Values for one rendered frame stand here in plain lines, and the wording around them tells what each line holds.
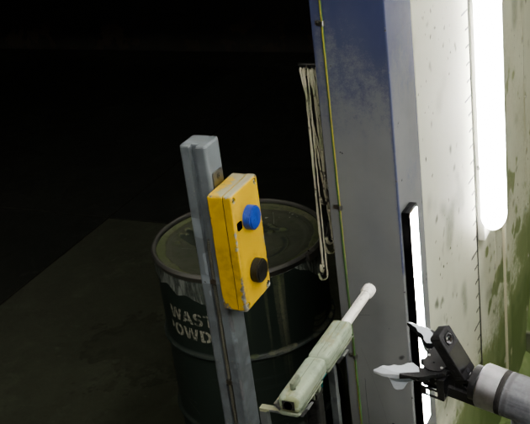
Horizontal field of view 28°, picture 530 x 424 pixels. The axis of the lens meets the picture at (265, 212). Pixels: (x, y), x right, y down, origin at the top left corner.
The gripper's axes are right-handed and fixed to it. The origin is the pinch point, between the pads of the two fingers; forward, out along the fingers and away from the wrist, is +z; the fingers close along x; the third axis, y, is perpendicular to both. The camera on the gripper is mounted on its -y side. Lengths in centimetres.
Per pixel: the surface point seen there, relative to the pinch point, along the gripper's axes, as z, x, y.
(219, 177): 34.3, -3.7, -34.7
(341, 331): 15.0, 4.8, 7.5
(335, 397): 13.5, -2.6, 20.9
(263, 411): 18.4, -21.4, 8.7
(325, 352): 13.5, -3.8, 5.5
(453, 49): 30, 94, -12
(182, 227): 120, 70, 63
